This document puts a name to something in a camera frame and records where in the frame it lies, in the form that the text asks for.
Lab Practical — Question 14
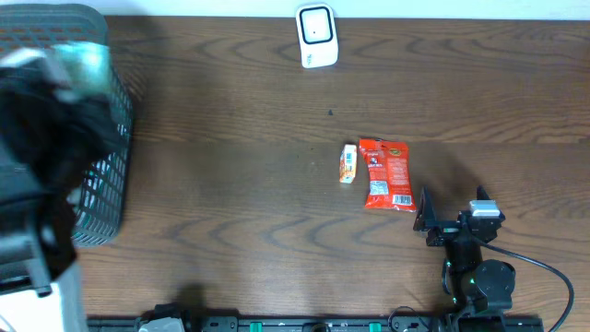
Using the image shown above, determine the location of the large red snack bag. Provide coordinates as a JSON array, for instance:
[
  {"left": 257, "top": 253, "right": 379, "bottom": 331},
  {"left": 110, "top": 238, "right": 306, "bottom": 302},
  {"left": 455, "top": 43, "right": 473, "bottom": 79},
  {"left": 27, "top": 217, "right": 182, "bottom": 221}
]
[{"left": 360, "top": 138, "right": 416, "bottom": 212}]

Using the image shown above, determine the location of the light green snack packet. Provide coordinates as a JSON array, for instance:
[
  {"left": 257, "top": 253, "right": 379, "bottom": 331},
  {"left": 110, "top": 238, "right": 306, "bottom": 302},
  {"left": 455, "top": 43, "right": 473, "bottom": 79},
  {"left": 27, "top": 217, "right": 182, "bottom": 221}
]
[{"left": 53, "top": 41, "right": 112, "bottom": 96}]

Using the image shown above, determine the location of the small orange snack packet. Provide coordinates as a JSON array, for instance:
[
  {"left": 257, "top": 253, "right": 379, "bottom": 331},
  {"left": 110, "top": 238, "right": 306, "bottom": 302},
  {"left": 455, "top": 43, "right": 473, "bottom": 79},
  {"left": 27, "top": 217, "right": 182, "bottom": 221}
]
[{"left": 339, "top": 144, "right": 358, "bottom": 184}]

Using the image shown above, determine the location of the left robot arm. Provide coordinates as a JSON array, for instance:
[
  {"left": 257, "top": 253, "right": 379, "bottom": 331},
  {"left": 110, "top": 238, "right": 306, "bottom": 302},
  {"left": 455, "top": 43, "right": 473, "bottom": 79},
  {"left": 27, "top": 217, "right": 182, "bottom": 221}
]
[{"left": 1, "top": 62, "right": 124, "bottom": 331}]

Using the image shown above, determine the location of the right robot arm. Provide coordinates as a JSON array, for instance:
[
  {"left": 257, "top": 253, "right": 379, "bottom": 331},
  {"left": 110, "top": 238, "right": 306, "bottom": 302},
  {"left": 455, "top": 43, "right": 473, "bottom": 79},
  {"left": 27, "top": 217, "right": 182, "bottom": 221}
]
[{"left": 413, "top": 186, "right": 515, "bottom": 331}]

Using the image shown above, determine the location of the white barcode scanner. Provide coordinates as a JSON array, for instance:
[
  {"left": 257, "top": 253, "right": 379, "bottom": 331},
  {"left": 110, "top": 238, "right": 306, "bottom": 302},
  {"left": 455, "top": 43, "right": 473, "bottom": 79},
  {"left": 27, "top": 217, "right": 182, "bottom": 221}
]
[{"left": 295, "top": 4, "right": 339, "bottom": 69}]

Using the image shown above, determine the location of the grey plastic mesh basket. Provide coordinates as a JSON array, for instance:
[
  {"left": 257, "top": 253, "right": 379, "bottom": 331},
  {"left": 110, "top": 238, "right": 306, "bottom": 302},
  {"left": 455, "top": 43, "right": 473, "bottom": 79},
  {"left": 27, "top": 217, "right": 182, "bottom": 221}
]
[{"left": 1, "top": 4, "right": 134, "bottom": 247}]

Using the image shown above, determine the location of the right black cable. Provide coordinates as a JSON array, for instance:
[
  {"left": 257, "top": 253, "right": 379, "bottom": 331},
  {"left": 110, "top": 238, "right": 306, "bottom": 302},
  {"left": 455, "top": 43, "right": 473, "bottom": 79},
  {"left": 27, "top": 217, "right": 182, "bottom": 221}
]
[{"left": 478, "top": 239, "right": 576, "bottom": 332}]

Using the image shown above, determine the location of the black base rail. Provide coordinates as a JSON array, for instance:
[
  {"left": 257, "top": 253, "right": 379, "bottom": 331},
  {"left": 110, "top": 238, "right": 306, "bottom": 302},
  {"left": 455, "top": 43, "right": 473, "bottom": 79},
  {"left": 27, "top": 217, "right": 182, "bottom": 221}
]
[{"left": 87, "top": 315, "right": 544, "bottom": 332}]

